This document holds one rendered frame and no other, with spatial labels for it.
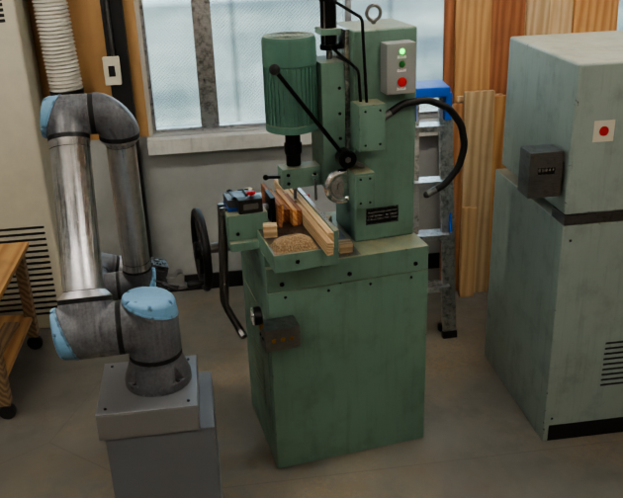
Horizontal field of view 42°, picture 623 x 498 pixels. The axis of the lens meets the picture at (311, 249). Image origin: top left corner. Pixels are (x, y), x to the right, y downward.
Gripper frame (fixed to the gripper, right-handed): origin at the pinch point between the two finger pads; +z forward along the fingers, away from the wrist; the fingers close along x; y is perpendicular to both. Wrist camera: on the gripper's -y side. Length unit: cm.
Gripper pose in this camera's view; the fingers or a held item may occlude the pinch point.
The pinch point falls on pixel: (187, 287)
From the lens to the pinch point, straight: 278.9
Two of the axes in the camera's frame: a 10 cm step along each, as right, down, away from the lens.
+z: 9.1, 1.8, 3.7
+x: -2.8, -3.7, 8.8
